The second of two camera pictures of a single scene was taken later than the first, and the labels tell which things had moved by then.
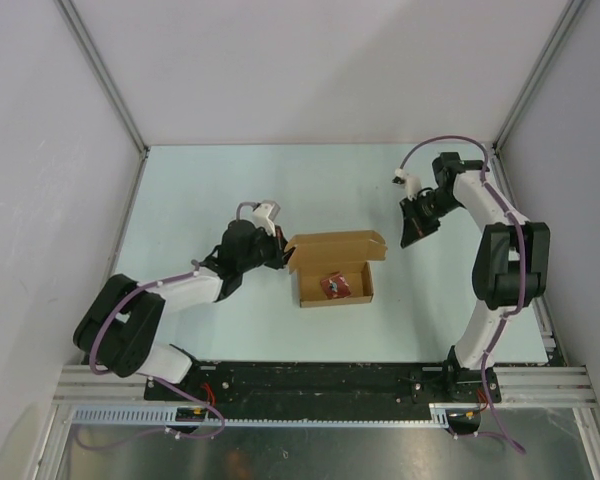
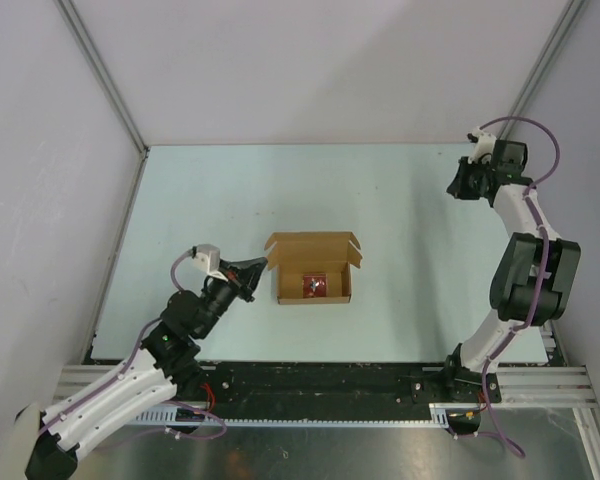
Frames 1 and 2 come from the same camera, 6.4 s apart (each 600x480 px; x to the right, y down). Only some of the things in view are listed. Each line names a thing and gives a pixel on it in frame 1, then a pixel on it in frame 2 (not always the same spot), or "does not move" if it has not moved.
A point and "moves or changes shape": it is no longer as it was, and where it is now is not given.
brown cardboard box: (335, 268) moves or changes shape
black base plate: (246, 385) does not move
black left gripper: (280, 255) → (243, 276)
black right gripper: (414, 227) → (457, 187)
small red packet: (335, 287) → (314, 285)
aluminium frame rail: (519, 386) does not move
